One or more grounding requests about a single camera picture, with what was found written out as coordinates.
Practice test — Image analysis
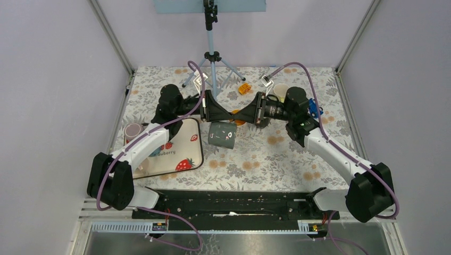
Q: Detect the blue board on wall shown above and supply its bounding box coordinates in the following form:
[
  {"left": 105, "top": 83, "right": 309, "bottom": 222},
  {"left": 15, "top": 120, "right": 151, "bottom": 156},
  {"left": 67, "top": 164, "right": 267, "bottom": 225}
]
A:
[{"left": 153, "top": 0, "right": 267, "bottom": 14}]

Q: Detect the blue camera tripod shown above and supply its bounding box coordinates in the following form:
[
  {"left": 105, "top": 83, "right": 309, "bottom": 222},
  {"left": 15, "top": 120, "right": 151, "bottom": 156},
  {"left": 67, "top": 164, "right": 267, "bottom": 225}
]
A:
[{"left": 199, "top": 0, "right": 246, "bottom": 98}]

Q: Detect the blue toy car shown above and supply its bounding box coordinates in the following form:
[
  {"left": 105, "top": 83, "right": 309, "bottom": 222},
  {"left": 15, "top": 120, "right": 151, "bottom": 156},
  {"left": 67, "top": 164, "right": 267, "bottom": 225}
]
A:
[{"left": 308, "top": 98, "right": 323, "bottom": 118}]

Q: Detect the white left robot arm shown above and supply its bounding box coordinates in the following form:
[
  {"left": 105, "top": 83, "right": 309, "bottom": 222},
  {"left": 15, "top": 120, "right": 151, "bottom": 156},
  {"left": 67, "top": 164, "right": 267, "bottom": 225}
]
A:
[{"left": 87, "top": 84, "right": 234, "bottom": 211}]

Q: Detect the blue mug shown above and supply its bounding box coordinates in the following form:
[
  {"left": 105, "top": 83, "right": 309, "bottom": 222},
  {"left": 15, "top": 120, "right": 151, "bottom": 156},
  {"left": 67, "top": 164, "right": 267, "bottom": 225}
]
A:
[{"left": 149, "top": 145, "right": 165, "bottom": 157}]

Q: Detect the purple cup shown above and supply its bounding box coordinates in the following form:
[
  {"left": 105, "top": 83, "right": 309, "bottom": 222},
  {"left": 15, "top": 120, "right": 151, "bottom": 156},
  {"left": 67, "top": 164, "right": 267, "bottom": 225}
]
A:
[{"left": 123, "top": 123, "right": 144, "bottom": 145}]

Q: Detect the floral mug orange inside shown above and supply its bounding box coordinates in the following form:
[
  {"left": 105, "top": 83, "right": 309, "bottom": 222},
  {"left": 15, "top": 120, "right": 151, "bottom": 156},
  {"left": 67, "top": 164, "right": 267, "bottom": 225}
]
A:
[{"left": 229, "top": 109, "right": 246, "bottom": 126}]

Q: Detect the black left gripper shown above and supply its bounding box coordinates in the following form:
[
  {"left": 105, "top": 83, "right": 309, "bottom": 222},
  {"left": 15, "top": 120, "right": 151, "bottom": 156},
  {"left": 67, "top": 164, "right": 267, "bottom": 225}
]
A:
[{"left": 174, "top": 90, "right": 232, "bottom": 122}]

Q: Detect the yellow mug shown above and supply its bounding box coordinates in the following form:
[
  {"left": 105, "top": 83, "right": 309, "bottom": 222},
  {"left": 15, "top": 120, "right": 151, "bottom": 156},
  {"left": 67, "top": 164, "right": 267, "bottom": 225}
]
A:
[{"left": 273, "top": 83, "right": 290, "bottom": 103}]

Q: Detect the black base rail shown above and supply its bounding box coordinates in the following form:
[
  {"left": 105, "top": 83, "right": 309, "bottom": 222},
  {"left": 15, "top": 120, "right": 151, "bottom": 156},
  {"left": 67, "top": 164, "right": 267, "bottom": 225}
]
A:
[{"left": 132, "top": 188, "right": 341, "bottom": 232}]

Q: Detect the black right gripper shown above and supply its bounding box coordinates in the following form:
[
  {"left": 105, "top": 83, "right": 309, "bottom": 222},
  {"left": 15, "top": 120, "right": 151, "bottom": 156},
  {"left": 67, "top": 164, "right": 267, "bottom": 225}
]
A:
[{"left": 232, "top": 92, "right": 294, "bottom": 124}]

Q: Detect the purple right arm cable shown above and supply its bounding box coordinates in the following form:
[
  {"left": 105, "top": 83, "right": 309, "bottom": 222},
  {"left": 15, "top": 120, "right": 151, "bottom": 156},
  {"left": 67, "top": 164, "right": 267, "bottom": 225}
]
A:
[{"left": 268, "top": 62, "right": 400, "bottom": 255}]

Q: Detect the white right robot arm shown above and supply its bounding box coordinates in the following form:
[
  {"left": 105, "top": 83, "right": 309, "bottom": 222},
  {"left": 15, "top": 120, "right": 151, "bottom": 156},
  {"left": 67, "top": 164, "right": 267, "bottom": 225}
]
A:
[{"left": 230, "top": 87, "right": 400, "bottom": 223}]

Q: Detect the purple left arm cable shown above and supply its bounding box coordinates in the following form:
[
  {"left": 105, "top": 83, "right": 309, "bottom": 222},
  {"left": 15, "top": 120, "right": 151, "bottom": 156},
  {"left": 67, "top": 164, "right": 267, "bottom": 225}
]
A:
[{"left": 96, "top": 60, "right": 206, "bottom": 212}]

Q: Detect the grey mug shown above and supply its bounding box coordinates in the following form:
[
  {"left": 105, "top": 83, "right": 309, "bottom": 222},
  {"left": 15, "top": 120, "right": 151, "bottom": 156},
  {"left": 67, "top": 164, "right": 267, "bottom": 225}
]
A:
[{"left": 207, "top": 122, "right": 237, "bottom": 149}]

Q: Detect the small orange toy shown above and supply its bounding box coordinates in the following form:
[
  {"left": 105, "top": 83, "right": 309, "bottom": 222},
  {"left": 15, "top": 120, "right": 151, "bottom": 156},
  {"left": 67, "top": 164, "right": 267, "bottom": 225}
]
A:
[{"left": 238, "top": 83, "right": 252, "bottom": 95}]

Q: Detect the strawberry print tray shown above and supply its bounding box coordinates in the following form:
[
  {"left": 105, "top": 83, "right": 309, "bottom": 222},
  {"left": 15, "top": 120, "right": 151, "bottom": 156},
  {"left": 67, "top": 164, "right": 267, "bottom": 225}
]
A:
[{"left": 113, "top": 118, "right": 204, "bottom": 179}]

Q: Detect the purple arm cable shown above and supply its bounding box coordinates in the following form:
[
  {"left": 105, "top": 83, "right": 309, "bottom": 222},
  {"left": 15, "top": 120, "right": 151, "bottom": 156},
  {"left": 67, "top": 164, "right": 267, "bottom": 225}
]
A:
[
  {"left": 268, "top": 62, "right": 400, "bottom": 255},
  {"left": 96, "top": 60, "right": 206, "bottom": 212}
]

